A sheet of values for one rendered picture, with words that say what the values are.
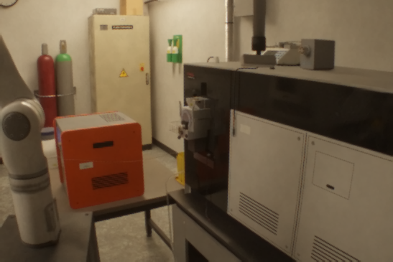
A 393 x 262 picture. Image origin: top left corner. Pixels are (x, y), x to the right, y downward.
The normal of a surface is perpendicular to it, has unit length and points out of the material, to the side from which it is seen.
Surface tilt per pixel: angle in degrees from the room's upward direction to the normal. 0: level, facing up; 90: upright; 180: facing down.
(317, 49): 90
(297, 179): 90
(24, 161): 90
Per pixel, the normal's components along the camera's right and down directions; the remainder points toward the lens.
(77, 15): 0.51, 0.18
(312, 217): -0.86, 0.11
